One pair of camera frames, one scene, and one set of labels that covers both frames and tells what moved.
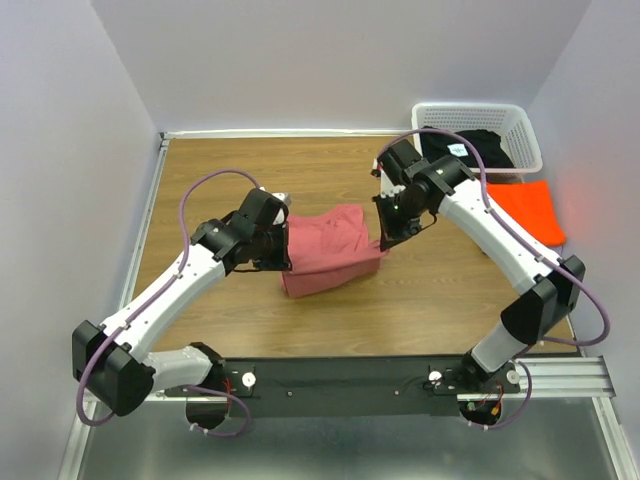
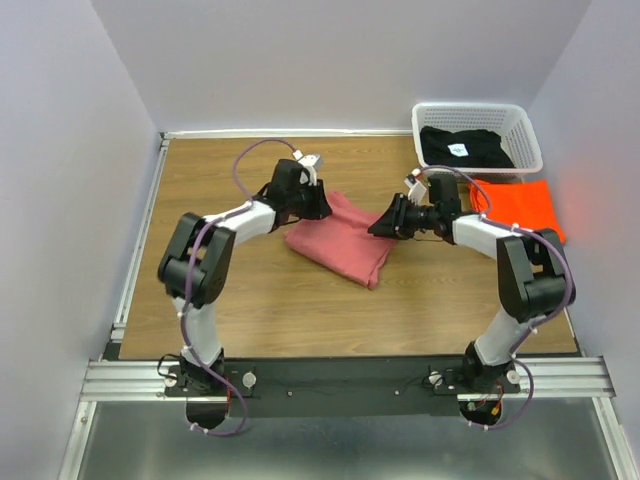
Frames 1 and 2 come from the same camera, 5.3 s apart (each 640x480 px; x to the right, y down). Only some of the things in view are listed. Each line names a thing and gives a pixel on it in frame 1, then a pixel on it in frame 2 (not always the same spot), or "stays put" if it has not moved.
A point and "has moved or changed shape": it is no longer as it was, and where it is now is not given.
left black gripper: [282, 261] to [324, 208]
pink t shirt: [329, 248] has moved or changed shape
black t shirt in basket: [488, 143] stays put
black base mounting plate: [347, 386] stays put
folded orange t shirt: [529, 203] stays put
